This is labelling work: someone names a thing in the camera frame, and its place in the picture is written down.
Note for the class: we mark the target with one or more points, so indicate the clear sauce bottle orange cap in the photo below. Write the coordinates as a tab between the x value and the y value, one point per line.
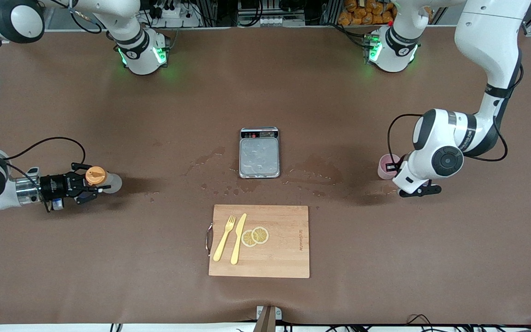
109	183

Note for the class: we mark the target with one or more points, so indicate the yellow plastic knife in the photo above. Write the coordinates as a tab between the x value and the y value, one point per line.
237	244

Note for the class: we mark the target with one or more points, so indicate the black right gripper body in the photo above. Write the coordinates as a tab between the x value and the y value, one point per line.
55	185

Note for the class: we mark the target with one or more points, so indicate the yellow plastic fork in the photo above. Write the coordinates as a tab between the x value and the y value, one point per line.
223	242

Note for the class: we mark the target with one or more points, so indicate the white power strip with plugs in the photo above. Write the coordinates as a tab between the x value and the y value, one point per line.
171	14

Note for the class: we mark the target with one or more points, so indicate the pink plastic cup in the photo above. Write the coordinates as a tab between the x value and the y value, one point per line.
383	168

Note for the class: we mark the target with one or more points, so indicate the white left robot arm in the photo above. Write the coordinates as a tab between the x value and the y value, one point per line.
491	41

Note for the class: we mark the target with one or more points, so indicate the white multi-socket strip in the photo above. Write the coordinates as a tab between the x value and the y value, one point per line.
270	20

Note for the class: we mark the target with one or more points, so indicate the pile of orange snacks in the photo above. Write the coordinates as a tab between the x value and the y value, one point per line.
362	16

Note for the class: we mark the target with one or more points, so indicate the silver digital kitchen scale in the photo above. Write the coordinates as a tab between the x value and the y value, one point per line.
259	157

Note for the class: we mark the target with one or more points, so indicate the metal table edge bracket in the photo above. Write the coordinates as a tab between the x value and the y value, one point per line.
268	318

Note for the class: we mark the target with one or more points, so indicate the wooden cutting board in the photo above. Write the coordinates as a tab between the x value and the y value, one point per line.
284	249

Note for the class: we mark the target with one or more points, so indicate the lemon slice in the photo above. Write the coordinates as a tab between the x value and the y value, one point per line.
261	235
247	239

